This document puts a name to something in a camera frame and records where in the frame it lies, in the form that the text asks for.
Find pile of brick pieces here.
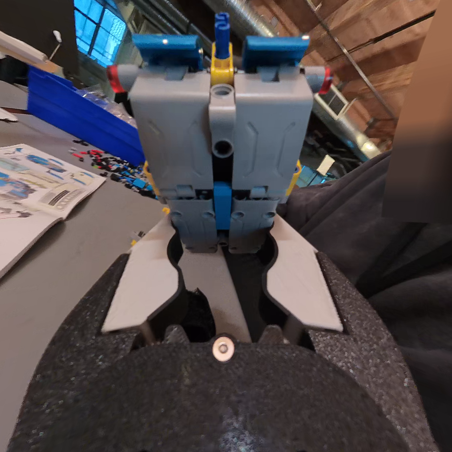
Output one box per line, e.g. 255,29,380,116
68,139,160,201

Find heap of clear plastic bags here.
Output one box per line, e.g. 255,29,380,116
76,86,139,122

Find grey desk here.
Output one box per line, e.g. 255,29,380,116
0,79,184,452

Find blue plastic bin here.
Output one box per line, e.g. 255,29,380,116
28,65,146,167

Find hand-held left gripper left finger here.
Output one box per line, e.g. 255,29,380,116
102,215,186,345

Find building instruction booklet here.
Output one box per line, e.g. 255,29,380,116
0,143,107,279

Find white vent grille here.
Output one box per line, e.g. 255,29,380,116
314,84,358,121

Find blue brick vehicle model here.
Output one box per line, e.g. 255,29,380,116
106,12,333,255

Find white laptop stand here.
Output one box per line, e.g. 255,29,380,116
0,30,66,76

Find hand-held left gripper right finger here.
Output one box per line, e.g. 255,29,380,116
264,215,344,333

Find dark panel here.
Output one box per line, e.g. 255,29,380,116
0,0,81,83

